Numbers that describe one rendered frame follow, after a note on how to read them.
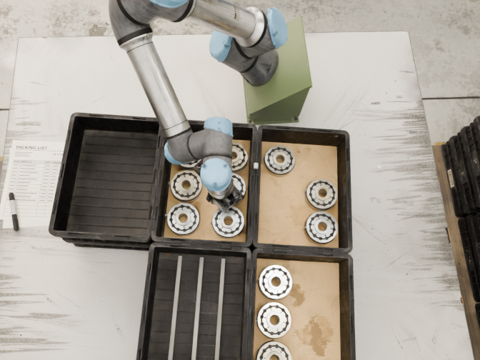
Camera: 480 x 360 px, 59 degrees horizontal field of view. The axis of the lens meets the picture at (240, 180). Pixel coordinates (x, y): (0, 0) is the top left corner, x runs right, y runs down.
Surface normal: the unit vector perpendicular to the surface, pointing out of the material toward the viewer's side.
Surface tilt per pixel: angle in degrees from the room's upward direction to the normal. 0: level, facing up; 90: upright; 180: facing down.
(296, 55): 44
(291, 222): 0
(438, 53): 0
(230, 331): 0
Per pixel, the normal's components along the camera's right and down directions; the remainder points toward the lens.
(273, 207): 0.04, -0.31
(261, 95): -0.66, -0.18
